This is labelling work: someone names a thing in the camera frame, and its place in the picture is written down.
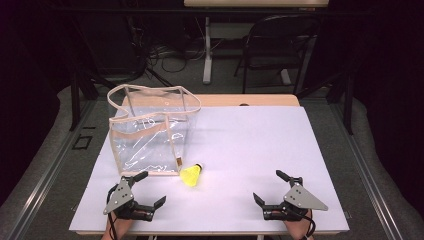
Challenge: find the transparent bag with beige trim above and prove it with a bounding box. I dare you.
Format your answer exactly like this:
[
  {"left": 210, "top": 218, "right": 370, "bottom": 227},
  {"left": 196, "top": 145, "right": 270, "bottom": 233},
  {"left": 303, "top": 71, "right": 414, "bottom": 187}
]
[{"left": 106, "top": 83, "right": 202, "bottom": 177}]

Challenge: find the white background desk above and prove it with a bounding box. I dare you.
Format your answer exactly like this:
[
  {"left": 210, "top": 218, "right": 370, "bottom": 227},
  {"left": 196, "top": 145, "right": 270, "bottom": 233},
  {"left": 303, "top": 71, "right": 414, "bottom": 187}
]
[{"left": 183, "top": 0, "right": 330, "bottom": 85}]

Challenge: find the black metal stand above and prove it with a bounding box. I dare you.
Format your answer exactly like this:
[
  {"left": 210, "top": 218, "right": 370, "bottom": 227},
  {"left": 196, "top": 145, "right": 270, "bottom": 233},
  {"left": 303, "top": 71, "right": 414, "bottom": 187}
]
[
  {"left": 68, "top": 68, "right": 116, "bottom": 132},
  {"left": 295, "top": 71, "right": 355, "bottom": 136}
]

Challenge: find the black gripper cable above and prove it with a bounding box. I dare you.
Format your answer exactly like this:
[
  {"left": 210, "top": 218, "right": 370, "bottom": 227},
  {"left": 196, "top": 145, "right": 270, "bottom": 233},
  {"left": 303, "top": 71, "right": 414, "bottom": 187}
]
[
  {"left": 105, "top": 183, "right": 119, "bottom": 240},
  {"left": 294, "top": 206, "right": 317, "bottom": 240}
]

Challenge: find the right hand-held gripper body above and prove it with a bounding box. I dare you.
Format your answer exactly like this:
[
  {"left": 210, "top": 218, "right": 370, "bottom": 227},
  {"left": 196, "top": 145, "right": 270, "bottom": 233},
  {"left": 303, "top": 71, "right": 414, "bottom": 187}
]
[{"left": 261, "top": 182, "right": 329, "bottom": 222}]

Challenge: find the wooden table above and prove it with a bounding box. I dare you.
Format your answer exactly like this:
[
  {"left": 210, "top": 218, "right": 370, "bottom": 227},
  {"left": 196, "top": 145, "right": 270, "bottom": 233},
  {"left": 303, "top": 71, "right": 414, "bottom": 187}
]
[{"left": 74, "top": 93, "right": 348, "bottom": 236}]

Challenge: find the bundle of floor cables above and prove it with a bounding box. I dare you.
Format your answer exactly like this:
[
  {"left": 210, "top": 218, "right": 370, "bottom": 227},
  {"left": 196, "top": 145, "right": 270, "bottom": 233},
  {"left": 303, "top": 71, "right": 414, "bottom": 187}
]
[{"left": 128, "top": 16, "right": 228, "bottom": 74}]

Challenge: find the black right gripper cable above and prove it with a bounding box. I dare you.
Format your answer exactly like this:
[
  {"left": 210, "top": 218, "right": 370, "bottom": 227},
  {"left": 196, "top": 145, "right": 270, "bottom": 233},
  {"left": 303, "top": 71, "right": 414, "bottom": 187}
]
[{"left": 294, "top": 206, "right": 317, "bottom": 240}]

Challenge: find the person's right hand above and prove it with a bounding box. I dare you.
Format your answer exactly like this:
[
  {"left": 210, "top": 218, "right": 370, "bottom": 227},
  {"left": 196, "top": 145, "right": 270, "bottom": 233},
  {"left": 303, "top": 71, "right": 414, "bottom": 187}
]
[{"left": 282, "top": 209, "right": 314, "bottom": 240}]

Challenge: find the black chair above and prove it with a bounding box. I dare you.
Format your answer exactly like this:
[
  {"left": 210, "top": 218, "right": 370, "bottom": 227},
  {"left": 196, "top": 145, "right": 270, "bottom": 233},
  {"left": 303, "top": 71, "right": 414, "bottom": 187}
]
[{"left": 234, "top": 14, "right": 322, "bottom": 95}]

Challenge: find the white table mat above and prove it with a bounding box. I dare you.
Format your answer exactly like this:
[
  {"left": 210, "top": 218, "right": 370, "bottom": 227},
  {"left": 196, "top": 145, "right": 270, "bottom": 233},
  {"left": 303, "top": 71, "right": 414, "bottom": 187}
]
[{"left": 68, "top": 105, "right": 350, "bottom": 234}]

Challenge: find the yellow shuttlecock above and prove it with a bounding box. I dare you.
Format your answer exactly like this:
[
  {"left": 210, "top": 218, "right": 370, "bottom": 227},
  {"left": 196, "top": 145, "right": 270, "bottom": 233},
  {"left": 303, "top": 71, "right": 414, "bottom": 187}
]
[{"left": 179, "top": 162, "right": 204, "bottom": 188}]

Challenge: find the person's left hand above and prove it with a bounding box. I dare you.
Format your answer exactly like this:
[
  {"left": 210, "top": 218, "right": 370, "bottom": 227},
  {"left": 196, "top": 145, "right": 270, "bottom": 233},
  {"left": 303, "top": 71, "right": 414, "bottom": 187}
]
[{"left": 101, "top": 210, "right": 135, "bottom": 240}]

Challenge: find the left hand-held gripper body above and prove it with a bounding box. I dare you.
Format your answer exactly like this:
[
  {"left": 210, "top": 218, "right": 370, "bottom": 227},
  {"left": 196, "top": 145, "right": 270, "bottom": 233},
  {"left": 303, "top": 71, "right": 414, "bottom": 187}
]
[{"left": 102, "top": 175, "right": 156, "bottom": 223}]

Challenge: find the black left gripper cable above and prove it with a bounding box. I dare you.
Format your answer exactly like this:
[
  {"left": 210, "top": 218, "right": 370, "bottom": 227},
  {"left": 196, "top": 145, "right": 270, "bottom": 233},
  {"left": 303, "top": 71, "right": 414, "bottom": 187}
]
[{"left": 105, "top": 183, "right": 119, "bottom": 240}]

